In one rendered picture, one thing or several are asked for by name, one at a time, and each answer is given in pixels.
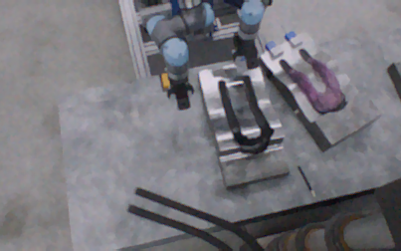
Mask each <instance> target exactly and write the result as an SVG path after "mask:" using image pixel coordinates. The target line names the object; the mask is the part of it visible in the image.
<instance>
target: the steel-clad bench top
mask: <svg viewBox="0 0 401 251"><path fill-rule="evenodd" d="M317 45H318V46H319V47H320V49H321V50H323V51H324V52H325V53H327V54H329V55H330V56H331V57H333V58H334V59H336V60H337V62H339V64H340V65H341V67H342V69H343V71H345V74H346V76H347V77H348V79H349V81H350V82H351V84H352V85H353V86H354V87H355V88H356V90H357V91H358V92H359V93H360V94H362V93H363V92H364V93H365V94H367V97H369V98H370V100H371V101H372V102H373V104H374V105H375V106H376V107H377V108H378V109H379V110H380V112H381V113H382V114H383V115H382V116H381V117H379V118H378V119H377V120H375V122H373V123H372V124H371V125H368V126H367V127H365V128H363V129H362V130H360V131H358V132H357V133H355V134H354V135H352V136H350V137H349V138H347V139H345V140H344V141H343V142H340V143H339V144H336V145H335V146H334V147H332V148H330V149H329V150H327V151H325V152H323V151H322V150H321V148H320V147H319V146H318V145H317V143H316V142H315V140H314V139H313V138H312V136H311V135H310V133H309V132H308V131H307V129H306V127H304V125H303V124H302V123H301V120H300V119H299V117H297V115H296V114H294V111H293V109H292V108H291V106H290V105H289V104H288V102H287V101H286V100H285V98H284V97H283V96H282V93H280V92H279V90H278V89H277V87H276V85H275V84H273V81H272V80H271V79H270V80H268V78H267V76H266V74H267V73H266V72H265V70H264V69H263V68H262V66H261V65H260V64H259V68H260V70H261V73H262V78H263V81H264V83H265V87H266V90H267V93H268V97H269V99H270V102H271V105H272V107H273V110H274V111H275V113H276V115H277V117H278V118H279V121H280V122H281V124H282V128H283V131H284V134H285V139H284V140H283V142H282V146H283V149H284V152H285V156H286V158H287V160H288V165H289V168H290V174H288V175H287V176H283V177H277V178H273V179H270V180H264V181H261V182H257V183H251V184H247V185H244V186H238V187H235V188H232V189H226V188H225V185H224V179H223V176H222V173H221V167H220V164H219V161H218V156H217V153H216V150H215V144H214V141H213V138H212V136H211V135H210V136H208V133H210V132H211V130H210V127H209V121H208V118H207V115H206V109H205V107H204V104H203V98H202V95H201V92H200V86H199V83H198V72H200V71H204V70H208V69H212V70H215V69H222V67H227V66H230V65H234V64H233V61H227V62H224V63H220V64H212V65H208V66H200V67H197V68H193V69H188V83H190V84H191V85H193V87H194V94H193V96H191V99H189V101H190V104H191V108H190V109H188V110H185V111H177V108H176V105H175V103H174V102H171V101H170V100H169V99H168V97H167V94H166V92H165V93H162V86H161V83H160V79H159V75H156V76H152V77H148V78H141V79H137V80H133V81H126V82H122V83H118V84H111V85H107V86H104V87H96V88H92V89H89V90H81V91H78V92H74V93H66V94H62V95H58V96H57V99H58V106H59V121H60V128H61V136H62V151H63V158H64V166H65V180H66V188H67V194H68V202H69V216H70V224H71V231H72V242H73V251H114V250H117V249H120V248H126V247H129V246H133V245H134V246H136V245H139V244H142V243H148V242H151V241H154V240H160V239H164V238H167V237H169V238H170V237H173V236H177V235H183V234H186V232H182V231H180V230H177V229H174V228H171V227H169V226H165V225H163V224H161V223H157V222H155V221H153V220H148V219H147V218H145V217H140V216H139V215H136V214H132V213H130V212H126V211H125V207H126V206H127V204H130V205H133V206H137V207H139V208H142V209H145V210H148V211H150V212H154V213H156V214H158V215H162V216H165V217H167V218H171V219H173V220H175V221H180V222H182V223H186V224H188V225H190V226H194V227H196V228H198V229H208V228H211V227H214V226H217V225H215V224H213V223H209V222H207V221H203V220H201V219H200V218H195V217H194V216H191V215H188V214H185V213H183V212H180V211H178V210H176V209H172V208H170V207H168V206H164V205H162V204H160V203H156V202H154V201H152V200H148V199H146V198H145V197H140V196H139V195H136V194H133V189H134V188H135V187H139V188H141V189H144V190H147V191H149V192H153V193H155V194H156V195H161V196H163V197H165V198H169V199H171V200H175V201H177V202H179V203H183V204H185V205H187V206H191V207H193V208H195V209H199V210H201V211H203V212H207V213H209V214H211V215H215V216H217V217H219V218H223V219H225V220H229V221H230V222H235V221H239V220H245V219H248V218H252V217H258V216H261V215H264V214H270V213H273V212H276V211H283V210H286V209H289V208H295V207H298V206H301V205H307V204H311V203H314V202H320V201H323V200H327V199H331V198H334V197H337V196H344V195H347V194H350V193H356V192H359V191H362V190H365V189H372V188H374V187H377V186H382V185H383V184H385V183H388V182H390V181H392V180H396V179H397V178H398V177H401V100H400V99H399V95H398V94H397V92H396V89H395V88H394V86H393V83H392V81H391V78H390V76H389V75H388V72H387V70H386V69H388V67H389V66H390V65H391V64H392V63H393V62H395V61H401V28H396V29H392V30H385V31H382V32H374V33H371V34H367V35H360V36H356V37H349V38H344V39H341V40H334V41H330V42H323V43H319V44H317ZM191 79H192V80H191ZM192 82H193V83H192ZM298 166H300V167H301V170H302V171H303V173H304V176H305V177H306V179H307V181H308V182H309V185H310V186H311V188H312V191H313V192H314V193H315V197H313V196H312V193H311V191H309V188H308V186H307V185H306V182H305V181H304V178H303V176H302V175H301V172H300V171H299V168H298Z"/></svg>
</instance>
